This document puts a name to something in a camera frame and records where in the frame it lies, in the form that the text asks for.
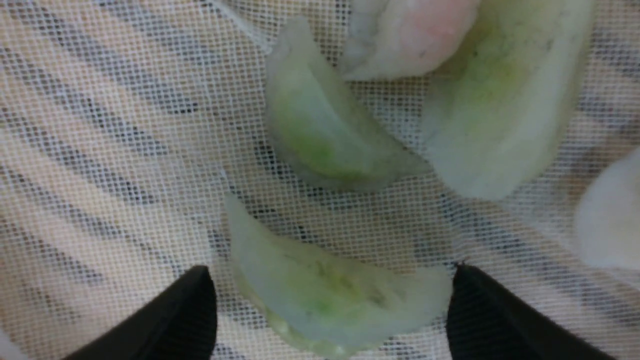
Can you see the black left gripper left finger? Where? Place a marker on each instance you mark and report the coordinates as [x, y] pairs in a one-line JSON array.
[[179, 324]]

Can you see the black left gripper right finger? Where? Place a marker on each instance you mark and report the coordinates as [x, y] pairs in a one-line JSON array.
[[485, 321]]

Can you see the pale green steamed dumpling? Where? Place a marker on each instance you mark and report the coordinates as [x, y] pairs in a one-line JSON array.
[[496, 112]]

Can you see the pink white steamed dumpling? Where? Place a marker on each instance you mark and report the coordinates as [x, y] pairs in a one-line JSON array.
[[393, 39]]

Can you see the white mesh steamer liner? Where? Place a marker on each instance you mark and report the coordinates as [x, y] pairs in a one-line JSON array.
[[124, 123]]

